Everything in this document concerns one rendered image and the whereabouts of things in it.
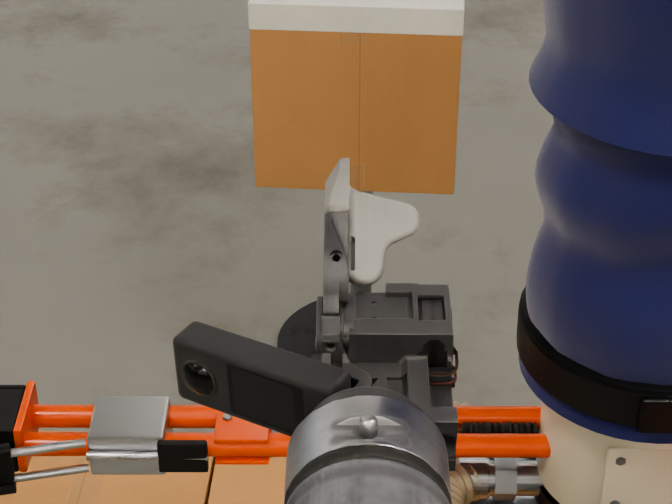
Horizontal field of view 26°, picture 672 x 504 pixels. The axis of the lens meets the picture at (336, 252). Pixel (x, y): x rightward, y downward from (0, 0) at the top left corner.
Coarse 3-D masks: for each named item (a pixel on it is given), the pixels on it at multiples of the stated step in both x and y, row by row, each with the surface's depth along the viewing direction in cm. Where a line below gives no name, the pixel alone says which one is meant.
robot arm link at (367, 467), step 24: (336, 456) 75; (360, 456) 75; (384, 456) 75; (408, 456) 75; (312, 480) 75; (336, 480) 74; (360, 480) 73; (384, 480) 73; (408, 480) 74; (432, 480) 75
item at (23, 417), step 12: (0, 396) 135; (12, 396) 135; (24, 396) 135; (36, 396) 138; (0, 408) 134; (12, 408) 134; (24, 408) 134; (0, 420) 132; (12, 420) 132; (24, 420) 133; (0, 432) 131; (12, 432) 132; (24, 432) 133; (12, 444) 132; (24, 456) 133; (24, 468) 134
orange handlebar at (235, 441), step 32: (32, 416) 136; (64, 416) 136; (192, 416) 136; (224, 416) 134; (480, 416) 135; (512, 416) 135; (224, 448) 132; (256, 448) 132; (480, 448) 132; (512, 448) 132; (544, 448) 132
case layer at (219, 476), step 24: (48, 456) 237; (72, 456) 237; (48, 480) 232; (72, 480) 232; (96, 480) 232; (120, 480) 232; (144, 480) 232; (168, 480) 232; (192, 480) 232; (216, 480) 232; (240, 480) 232; (264, 480) 232
